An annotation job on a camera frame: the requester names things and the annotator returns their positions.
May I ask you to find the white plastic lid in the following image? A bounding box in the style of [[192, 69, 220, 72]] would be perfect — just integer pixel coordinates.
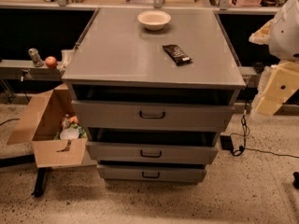
[[60, 128, 79, 140]]

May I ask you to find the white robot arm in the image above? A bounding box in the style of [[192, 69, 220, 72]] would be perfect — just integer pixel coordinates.
[[249, 0, 299, 120]]

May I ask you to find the grey drawer cabinet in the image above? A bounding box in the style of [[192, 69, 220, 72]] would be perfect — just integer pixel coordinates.
[[61, 7, 247, 185]]

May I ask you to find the black remote control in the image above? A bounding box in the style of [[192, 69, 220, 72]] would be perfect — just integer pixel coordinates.
[[252, 63, 265, 74]]

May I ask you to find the black floor cable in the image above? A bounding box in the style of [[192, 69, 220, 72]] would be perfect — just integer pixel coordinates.
[[230, 100, 299, 160]]

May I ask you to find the red apple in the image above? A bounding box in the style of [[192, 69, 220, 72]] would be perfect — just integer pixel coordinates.
[[45, 56, 58, 68]]

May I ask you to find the white bowl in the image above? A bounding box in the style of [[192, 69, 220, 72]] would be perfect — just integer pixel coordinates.
[[137, 10, 171, 31]]

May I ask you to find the small grey figurine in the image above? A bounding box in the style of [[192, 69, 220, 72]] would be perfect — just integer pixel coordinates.
[[28, 48, 44, 67]]

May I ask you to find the black snack packet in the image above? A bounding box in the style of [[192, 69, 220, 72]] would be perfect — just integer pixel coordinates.
[[163, 45, 192, 66]]

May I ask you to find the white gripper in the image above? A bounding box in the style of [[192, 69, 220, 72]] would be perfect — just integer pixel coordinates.
[[250, 61, 299, 118]]

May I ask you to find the brown cardboard box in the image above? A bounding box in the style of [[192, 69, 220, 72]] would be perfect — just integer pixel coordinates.
[[7, 84, 90, 168]]

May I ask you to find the grey bottom drawer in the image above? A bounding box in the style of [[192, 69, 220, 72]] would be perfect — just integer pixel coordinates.
[[97, 164, 206, 183]]

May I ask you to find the grey top drawer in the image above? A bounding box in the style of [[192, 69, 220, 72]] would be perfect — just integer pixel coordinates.
[[72, 100, 234, 132]]

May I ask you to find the grey drawer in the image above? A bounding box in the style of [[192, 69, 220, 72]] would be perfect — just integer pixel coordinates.
[[97, 164, 206, 183], [86, 142, 218, 164], [72, 100, 234, 132]]

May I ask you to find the black power adapter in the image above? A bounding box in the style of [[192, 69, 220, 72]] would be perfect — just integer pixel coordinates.
[[221, 135, 234, 151]]

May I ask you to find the black floor stand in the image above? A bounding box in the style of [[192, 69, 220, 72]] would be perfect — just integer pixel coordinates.
[[32, 167, 52, 198]]

